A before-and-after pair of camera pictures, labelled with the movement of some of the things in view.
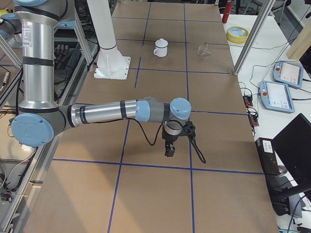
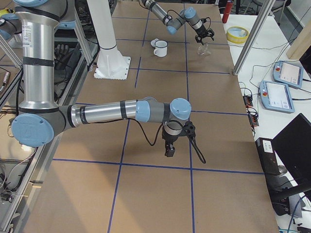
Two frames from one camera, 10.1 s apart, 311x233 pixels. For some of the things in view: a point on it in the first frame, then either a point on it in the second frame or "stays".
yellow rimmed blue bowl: x=237 y=34 stays
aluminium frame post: x=267 y=8 stays
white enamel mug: x=161 y=52 stays
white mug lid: x=161 y=43 → x=152 y=42
